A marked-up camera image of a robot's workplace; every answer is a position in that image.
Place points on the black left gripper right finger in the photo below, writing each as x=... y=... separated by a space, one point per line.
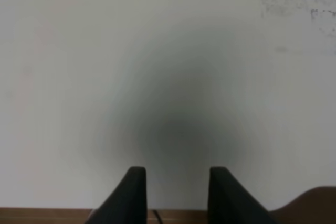
x=230 y=202

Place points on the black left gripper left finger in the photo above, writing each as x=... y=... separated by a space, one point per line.
x=128 y=202

